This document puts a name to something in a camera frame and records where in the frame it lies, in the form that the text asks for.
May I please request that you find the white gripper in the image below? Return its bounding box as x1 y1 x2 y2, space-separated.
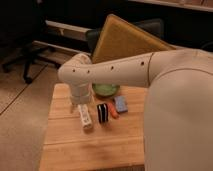
69 83 93 130

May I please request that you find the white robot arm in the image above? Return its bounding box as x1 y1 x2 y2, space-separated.
58 49 213 171

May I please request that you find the black white striped eraser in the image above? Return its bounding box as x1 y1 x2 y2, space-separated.
97 103 109 123

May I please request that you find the wooden table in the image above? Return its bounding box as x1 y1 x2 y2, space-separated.
39 84 146 171

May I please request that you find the orange carrot toy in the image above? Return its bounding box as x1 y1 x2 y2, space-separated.
107 102 119 119

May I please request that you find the green bowl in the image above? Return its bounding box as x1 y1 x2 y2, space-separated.
92 84 120 97

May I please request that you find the blue sponge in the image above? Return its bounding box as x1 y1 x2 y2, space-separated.
114 96 128 113

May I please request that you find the black office chair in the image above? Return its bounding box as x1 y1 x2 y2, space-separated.
0 0 60 84

